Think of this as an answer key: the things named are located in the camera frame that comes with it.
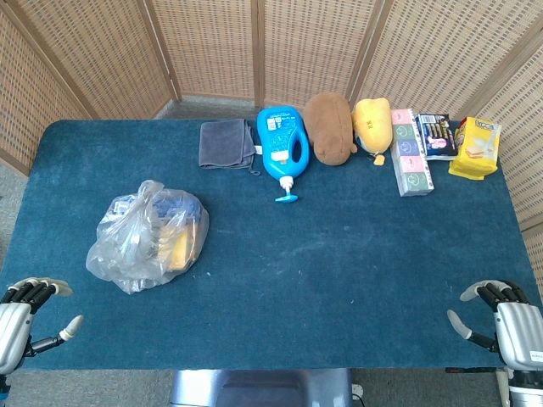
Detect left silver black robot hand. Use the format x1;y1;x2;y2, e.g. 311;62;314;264
0;277;85;376

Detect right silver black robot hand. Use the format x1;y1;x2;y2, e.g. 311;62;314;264
446;278;543;371

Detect clear plastic bag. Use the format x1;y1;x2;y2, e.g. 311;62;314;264
85;179;210;295

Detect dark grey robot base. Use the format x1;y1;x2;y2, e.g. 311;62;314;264
169;368;354;407

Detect yellow sponge in bag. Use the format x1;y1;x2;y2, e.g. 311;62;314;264
165;229;194;272

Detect blue box in bag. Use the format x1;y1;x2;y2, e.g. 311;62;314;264
151;193;201;222

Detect yellow snack package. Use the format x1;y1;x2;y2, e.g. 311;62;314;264
448;116;502;181

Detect pastel tissue pack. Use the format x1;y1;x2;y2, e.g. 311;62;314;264
390;109;435;198

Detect dark blue snack box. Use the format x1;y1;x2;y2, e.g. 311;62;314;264
415;113;458;161

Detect blue carpet table cover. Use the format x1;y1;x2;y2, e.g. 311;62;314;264
0;119;543;371

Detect yellow plush toy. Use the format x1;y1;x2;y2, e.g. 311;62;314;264
352;98;393;166

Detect brown capybara plush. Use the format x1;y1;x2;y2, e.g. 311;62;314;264
303;92;358;166

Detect grey folded cloth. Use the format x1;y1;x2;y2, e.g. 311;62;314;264
199;118;263;176

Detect blue pump bottle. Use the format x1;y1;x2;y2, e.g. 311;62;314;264
256;104;313;204

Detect woven rattan folding screen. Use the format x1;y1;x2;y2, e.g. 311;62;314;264
0;0;543;298

